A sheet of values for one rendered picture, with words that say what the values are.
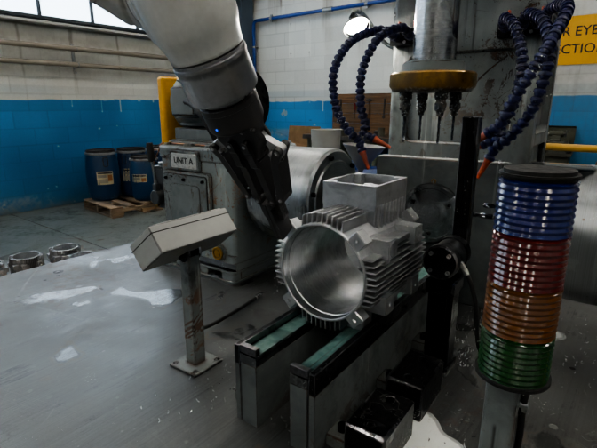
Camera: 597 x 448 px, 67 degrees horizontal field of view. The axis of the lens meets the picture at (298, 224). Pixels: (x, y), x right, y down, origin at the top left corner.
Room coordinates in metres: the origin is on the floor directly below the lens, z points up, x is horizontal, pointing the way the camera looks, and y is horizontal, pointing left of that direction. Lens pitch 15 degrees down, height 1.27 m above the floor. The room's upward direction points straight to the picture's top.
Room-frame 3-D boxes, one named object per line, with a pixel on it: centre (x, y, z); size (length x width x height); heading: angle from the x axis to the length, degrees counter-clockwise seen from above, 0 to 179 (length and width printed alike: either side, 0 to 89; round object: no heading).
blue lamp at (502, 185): (0.36, -0.20, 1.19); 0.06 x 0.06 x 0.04
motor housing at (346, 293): (0.74, -0.09, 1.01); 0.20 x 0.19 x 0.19; 144
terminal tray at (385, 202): (0.77, -0.12, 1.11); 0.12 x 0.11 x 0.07; 144
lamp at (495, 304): (0.36, -0.20, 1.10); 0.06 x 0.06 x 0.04
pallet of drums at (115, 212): (5.73, 2.03, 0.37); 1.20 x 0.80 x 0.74; 137
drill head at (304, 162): (1.18, 0.02, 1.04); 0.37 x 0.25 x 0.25; 55
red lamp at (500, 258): (0.36, -0.20, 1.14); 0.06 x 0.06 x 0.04
